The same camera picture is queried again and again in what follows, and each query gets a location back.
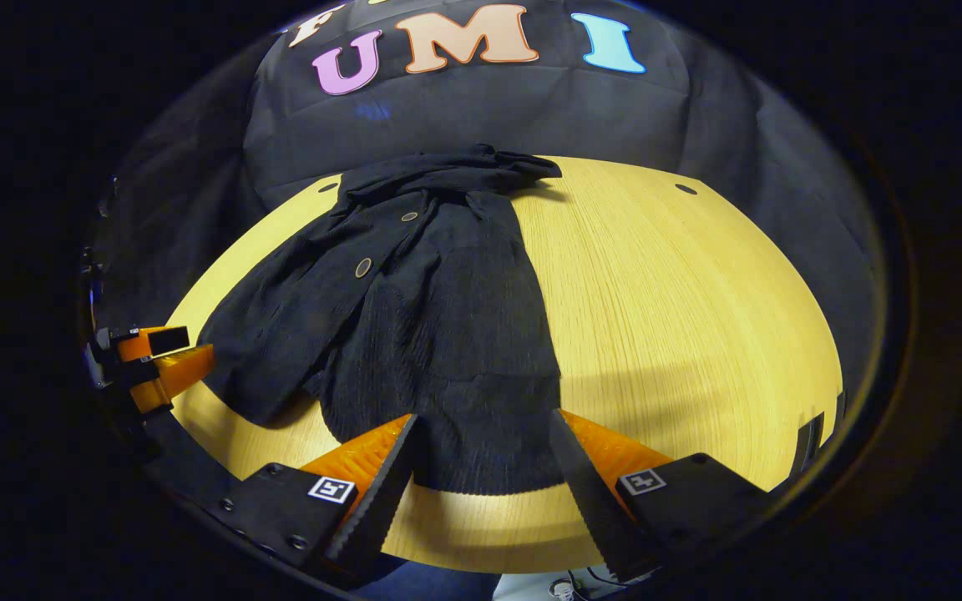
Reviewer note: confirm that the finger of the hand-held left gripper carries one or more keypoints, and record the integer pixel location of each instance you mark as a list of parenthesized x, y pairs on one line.
[(172, 367)]

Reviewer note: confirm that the person's blue trousers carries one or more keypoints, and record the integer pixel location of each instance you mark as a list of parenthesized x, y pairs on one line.
[(422, 584)]

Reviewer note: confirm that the black buttoned jacket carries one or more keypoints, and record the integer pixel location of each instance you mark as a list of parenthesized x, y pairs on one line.
[(414, 351)]

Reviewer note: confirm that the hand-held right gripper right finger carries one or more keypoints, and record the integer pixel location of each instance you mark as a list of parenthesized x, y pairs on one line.
[(598, 501)]

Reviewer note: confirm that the black backdrop cloth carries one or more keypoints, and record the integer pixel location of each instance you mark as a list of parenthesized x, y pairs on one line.
[(531, 117)]

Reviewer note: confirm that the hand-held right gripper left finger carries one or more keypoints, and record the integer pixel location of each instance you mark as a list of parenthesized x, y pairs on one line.
[(377, 509)]

